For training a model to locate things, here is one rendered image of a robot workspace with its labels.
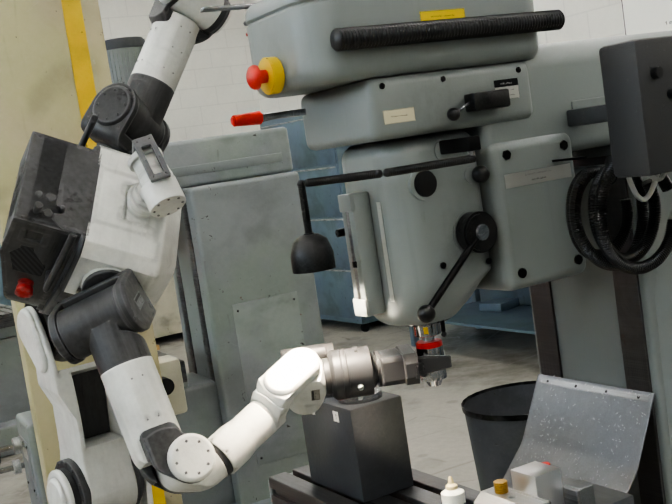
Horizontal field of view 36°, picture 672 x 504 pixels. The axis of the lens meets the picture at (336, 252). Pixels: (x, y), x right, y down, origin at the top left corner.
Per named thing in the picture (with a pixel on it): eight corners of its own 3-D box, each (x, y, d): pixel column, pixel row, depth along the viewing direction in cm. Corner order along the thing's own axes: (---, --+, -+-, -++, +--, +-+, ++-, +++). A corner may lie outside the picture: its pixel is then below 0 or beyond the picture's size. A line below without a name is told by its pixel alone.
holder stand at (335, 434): (363, 503, 202) (348, 403, 200) (310, 480, 221) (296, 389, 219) (414, 485, 208) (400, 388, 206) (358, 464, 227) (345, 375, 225)
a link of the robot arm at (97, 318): (77, 384, 170) (49, 309, 173) (100, 385, 179) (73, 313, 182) (139, 354, 169) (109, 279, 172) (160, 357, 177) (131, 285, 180)
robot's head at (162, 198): (141, 227, 181) (158, 198, 175) (118, 180, 184) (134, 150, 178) (174, 221, 185) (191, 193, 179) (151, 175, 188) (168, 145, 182)
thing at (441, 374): (446, 380, 183) (441, 347, 182) (419, 383, 184) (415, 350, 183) (447, 373, 187) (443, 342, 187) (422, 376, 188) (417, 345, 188)
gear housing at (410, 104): (377, 141, 165) (367, 77, 164) (304, 152, 186) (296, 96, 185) (538, 117, 181) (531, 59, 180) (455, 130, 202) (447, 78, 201)
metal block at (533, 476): (539, 514, 162) (534, 477, 161) (515, 505, 167) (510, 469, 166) (565, 504, 164) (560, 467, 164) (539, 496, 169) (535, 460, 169)
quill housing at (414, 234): (416, 333, 171) (388, 139, 168) (352, 324, 189) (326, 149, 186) (506, 310, 180) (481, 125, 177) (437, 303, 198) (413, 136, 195)
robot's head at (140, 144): (143, 205, 182) (143, 183, 175) (124, 165, 185) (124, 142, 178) (176, 193, 184) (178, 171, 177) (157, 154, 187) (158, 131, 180)
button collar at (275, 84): (276, 92, 166) (270, 54, 165) (260, 97, 171) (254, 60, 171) (287, 91, 167) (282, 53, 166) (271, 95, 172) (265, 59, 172)
